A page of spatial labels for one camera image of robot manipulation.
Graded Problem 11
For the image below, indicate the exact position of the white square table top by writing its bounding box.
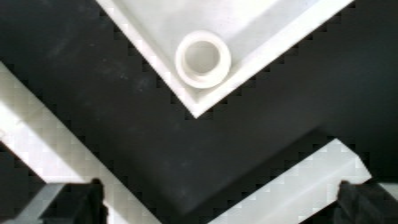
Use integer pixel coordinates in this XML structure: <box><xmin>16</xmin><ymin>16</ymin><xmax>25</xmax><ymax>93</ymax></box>
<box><xmin>96</xmin><ymin>0</ymin><xmax>354</xmax><ymax>116</ymax></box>

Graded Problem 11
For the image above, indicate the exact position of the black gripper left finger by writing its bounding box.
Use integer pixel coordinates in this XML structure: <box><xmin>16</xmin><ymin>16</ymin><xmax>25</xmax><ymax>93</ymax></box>
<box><xmin>13</xmin><ymin>179</ymin><xmax>109</xmax><ymax>224</ymax></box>

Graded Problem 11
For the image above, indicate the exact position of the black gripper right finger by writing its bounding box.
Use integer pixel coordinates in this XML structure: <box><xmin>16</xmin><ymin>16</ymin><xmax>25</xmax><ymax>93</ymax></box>
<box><xmin>333</xmin><ymin>182</ymin><xmax>398</xmax><ymax>224</ymax></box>

